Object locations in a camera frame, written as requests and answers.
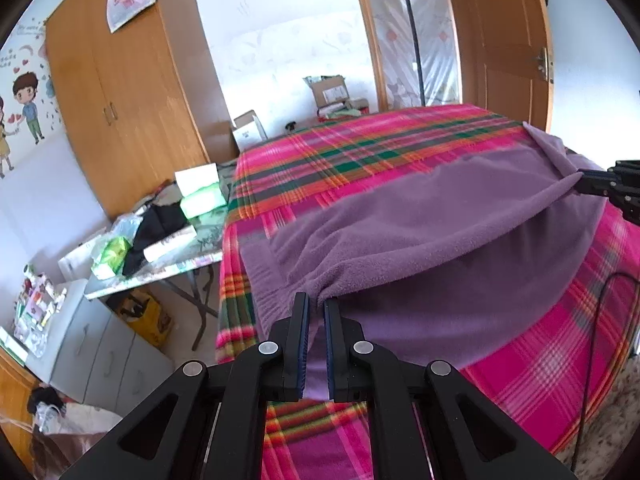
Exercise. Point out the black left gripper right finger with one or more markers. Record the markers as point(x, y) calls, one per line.
point(346, 382)

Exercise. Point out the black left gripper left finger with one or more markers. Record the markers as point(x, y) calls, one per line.
point(286, 382)

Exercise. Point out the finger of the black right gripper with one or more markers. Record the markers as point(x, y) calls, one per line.
point(620, 184)

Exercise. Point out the purple fleece garment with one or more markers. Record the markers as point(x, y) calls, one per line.
point(452, 264)

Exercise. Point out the cluttered folding table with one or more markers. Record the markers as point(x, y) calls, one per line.
point(183, 262)

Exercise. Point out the yellow bag under table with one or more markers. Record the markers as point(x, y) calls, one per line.
point(143, 313)

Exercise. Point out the wooden door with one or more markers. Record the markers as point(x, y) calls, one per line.
point(506, 65)

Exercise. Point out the black cloth on table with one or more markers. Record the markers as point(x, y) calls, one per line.
point(158, 222)

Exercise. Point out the grey drawer cabinet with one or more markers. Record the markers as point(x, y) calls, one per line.
point(95, 358)

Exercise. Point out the pink plaid bed sheet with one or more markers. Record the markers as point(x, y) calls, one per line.
point(570, 380)

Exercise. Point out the open cardboard box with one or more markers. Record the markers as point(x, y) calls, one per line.
point(333, 101)

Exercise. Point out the wooden wardrobe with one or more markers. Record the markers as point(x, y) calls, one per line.
point(138, 104)

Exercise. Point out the sliding glass door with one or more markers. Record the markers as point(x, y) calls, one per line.
point(414, 52)

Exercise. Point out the white box by wall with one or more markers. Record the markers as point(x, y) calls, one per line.
point(248, 131)

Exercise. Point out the cartoon couple wall sticker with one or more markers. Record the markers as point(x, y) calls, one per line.
point(24, 90)

